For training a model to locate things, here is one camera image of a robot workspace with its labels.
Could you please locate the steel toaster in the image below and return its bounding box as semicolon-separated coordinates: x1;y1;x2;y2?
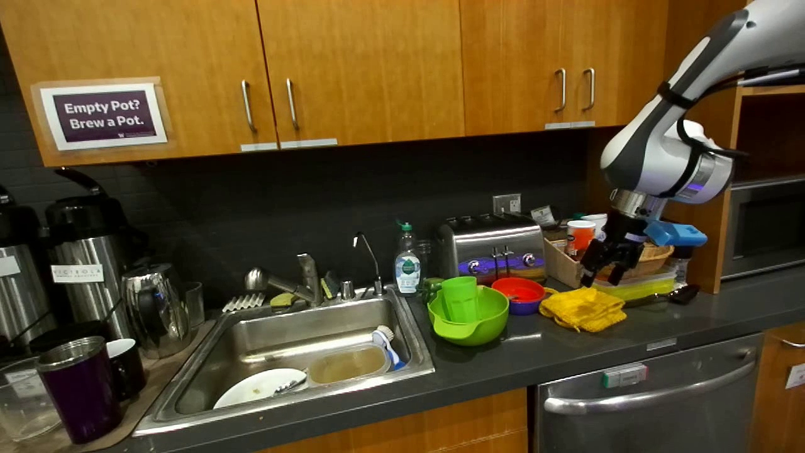
436;211;548;285

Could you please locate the glass coffee carafe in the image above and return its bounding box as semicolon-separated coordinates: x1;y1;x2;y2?
122;263;192;359

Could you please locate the yellow-green plastic container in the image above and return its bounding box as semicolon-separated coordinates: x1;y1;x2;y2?
596;274;679;304

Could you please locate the wall power outlet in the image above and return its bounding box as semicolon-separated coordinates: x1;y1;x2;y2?
492;192;524;219

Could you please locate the thin gooseneck water tap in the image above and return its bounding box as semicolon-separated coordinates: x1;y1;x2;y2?
351;232;388;302

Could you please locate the clear plastic container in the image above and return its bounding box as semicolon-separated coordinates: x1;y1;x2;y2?
0;354;55;445

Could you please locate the blue wrist camera box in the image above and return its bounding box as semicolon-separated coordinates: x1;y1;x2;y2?
645;219;710;252

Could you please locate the round dish of brown water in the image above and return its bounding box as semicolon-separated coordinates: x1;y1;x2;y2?
307;345;392;387

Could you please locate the black mug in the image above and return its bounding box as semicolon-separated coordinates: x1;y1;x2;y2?
104;335;148;402

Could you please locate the wicker basket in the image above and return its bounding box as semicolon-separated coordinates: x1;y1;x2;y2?
625;238;678;285

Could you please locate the green plastic cup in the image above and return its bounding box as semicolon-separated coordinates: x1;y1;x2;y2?
438;274;483;321

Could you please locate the wooden condiment box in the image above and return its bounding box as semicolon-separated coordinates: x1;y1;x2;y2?
542;228;607;289

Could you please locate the white wall sign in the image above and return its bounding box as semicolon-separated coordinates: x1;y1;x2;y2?
32;77;172;154

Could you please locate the stainless steel sink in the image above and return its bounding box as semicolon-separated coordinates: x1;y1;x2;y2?
133;286;438;438

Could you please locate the white plate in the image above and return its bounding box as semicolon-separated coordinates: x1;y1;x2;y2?
211;365;313;412

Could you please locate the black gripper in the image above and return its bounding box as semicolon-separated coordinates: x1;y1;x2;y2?
580;208;651;286

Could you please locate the black pepper grinder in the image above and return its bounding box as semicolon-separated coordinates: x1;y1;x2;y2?
673;246;695;286

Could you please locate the white and red canister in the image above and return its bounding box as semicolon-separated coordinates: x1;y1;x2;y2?
567;219;602;258

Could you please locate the steel dishwasher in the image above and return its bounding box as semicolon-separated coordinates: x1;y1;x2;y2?
532;333;766;453

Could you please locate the beige mug tray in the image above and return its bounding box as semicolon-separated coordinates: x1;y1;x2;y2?
0;321;222;453

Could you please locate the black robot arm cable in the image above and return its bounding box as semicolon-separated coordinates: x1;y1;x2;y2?
656;77;749;201

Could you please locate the wooden upper cabinet door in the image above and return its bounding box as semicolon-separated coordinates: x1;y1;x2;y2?
577;0;675;130
459;0;585;135
254;0;469;146

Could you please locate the chrome sink faucet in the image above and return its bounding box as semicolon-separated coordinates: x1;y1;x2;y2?
244;250;327;309

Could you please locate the green plastic bowl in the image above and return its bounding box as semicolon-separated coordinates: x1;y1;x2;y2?
426;279;514;349

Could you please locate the purple mug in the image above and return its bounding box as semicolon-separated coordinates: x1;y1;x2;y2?
35;335;124;445

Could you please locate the clear dish soap bottle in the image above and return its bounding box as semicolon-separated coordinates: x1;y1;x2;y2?
392;219;426;296

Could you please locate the wooden appliance shelf tower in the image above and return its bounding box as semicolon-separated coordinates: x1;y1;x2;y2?
661;0;805;296

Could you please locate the narrow wooden base cabinet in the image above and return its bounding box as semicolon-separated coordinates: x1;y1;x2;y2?
749;321;805;453

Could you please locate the yellow towel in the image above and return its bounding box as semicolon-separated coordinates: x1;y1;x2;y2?
539;285;629;338

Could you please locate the steel upper cabinet handle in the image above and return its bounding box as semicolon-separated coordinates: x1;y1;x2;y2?
283;75;303;133
582;65;600;115
239;77;256;135
551;65;571;115

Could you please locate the white and blue dish brush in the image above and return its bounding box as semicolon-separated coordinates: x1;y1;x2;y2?
371;325;410;372

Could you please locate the wooden cabinet door with sign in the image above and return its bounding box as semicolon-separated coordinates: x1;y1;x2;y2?
0;0;283;168

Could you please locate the steel countertop oven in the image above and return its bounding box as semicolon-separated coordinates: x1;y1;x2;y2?
722;177;805;285

